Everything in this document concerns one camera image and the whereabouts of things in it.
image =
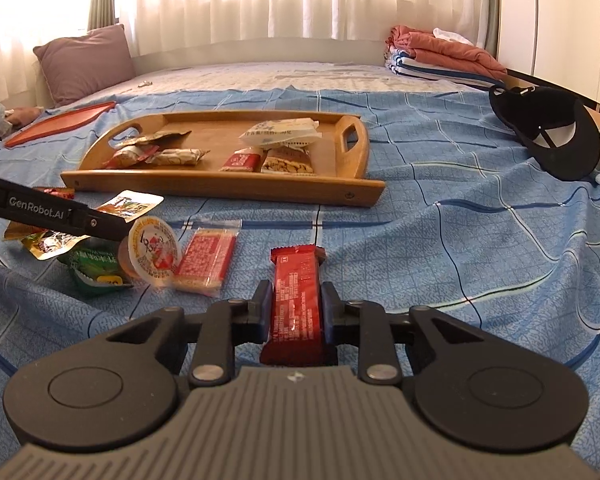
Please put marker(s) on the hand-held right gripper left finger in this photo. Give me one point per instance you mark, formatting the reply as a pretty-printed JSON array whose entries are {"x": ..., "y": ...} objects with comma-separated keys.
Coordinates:
[{"x": 263, "y": 307}]

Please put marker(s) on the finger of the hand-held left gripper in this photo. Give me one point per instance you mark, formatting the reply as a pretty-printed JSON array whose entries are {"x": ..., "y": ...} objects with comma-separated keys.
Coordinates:
[{"x": 100, "y": 225}]

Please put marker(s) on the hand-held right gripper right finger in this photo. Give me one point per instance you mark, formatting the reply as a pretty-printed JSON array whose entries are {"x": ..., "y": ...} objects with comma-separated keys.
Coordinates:
[{"x": 329, "y": 312}]

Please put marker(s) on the long red snack bar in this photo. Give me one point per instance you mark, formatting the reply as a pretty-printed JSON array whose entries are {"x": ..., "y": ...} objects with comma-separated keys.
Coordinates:
[{"x": 296, "y": 300}]

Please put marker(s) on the orange jelly cup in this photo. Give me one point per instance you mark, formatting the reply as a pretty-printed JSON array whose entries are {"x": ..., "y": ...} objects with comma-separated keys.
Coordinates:
[{"x": 152, "y": 250}]

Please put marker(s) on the red peanut snack packet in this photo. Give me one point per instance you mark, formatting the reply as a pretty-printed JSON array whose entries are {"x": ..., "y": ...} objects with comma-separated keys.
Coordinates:
[{"x": 125, "y": 159}]

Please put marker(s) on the brown peanut packet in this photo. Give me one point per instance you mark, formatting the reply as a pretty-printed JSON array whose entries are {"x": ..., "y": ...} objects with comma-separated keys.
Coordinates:
[{"x": 287, "y": 162}]

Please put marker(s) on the small red biscuit packet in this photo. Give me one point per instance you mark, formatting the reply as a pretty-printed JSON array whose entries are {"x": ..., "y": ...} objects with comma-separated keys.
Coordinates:
[{"x": 241, "y": 160}]

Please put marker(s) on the white snack packet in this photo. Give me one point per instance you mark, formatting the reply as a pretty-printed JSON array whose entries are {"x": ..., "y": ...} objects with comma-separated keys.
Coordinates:
[{"x": 280, "y": 132}]

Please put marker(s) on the orange snack packet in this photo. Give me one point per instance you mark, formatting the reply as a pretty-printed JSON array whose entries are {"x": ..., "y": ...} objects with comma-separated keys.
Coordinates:
[{"x": 22, "y": 230}]

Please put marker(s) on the small red snack packet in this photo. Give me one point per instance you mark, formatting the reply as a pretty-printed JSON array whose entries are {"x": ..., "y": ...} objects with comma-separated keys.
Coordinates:
[{"x": 57, "y": 193}]

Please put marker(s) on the green snack packet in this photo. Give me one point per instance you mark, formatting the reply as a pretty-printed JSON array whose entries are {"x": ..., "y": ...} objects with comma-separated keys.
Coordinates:
[{"x": 92, "y": 267}]

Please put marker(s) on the yellow foil snack packet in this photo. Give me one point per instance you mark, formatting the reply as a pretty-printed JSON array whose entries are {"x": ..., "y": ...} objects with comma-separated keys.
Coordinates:
[{"x": 55, "y": 245}]

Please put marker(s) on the clear wrapped red biscuit packet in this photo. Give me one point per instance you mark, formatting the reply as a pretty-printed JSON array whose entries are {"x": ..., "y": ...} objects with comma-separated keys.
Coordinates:
[{"x": 205, "y": 257}]

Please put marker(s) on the flat red tray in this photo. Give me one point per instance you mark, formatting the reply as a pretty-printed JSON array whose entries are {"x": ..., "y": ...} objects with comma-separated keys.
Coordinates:
[{"x": 60, "y": 122}]

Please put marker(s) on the pinkish soft object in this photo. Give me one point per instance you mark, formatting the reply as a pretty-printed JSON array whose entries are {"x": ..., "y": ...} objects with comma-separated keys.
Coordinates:
[{"x": 25, "y": 115}]

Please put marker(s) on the pink pillow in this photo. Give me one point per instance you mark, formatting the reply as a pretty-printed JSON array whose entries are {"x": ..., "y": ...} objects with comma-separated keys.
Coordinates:
[{"x": 87, "y": 65}]

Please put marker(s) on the blue patterned bedsheet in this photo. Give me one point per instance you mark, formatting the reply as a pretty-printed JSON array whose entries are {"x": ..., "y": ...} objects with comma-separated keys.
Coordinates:
[{"x": 470, "y": 250}]

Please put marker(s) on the pale patterned mattress cover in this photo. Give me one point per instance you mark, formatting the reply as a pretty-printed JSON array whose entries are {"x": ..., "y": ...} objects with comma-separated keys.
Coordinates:
[{"x": 280, "y": 76}]

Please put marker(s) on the pale bed headboard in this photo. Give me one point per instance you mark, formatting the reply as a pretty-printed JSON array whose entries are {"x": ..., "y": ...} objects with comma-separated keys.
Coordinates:
[{"x": 260, "y": 50}]

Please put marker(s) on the folded striped towel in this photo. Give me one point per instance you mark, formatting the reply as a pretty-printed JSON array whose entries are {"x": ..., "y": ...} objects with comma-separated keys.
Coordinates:
[{"x": 420, "y": 67}]

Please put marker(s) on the folded clothes pile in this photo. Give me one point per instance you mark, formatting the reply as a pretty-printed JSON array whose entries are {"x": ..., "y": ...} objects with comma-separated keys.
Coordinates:
[{"x": 445, "y": 52}]

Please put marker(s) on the black cap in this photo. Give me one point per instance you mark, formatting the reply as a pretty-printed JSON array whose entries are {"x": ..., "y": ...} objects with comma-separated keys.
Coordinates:
[{"x": 565, "y": 150}]

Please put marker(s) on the white sheer curtain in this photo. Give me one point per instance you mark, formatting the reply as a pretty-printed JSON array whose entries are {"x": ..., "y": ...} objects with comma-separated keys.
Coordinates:
[{"x": 280, "y": 0}]

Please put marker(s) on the white cloth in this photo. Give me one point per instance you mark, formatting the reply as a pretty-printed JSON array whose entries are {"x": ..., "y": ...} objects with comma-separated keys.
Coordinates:
[{"x": 452, "y": 35}]

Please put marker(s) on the white wardrobe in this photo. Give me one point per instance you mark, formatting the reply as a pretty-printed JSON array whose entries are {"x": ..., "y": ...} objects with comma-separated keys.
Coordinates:
[{"x": 560, "y": 20}]

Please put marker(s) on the dark wooden bed frame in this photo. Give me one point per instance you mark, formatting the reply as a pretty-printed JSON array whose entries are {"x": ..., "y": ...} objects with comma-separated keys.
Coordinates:
[{"x": 545, "y": 82}]

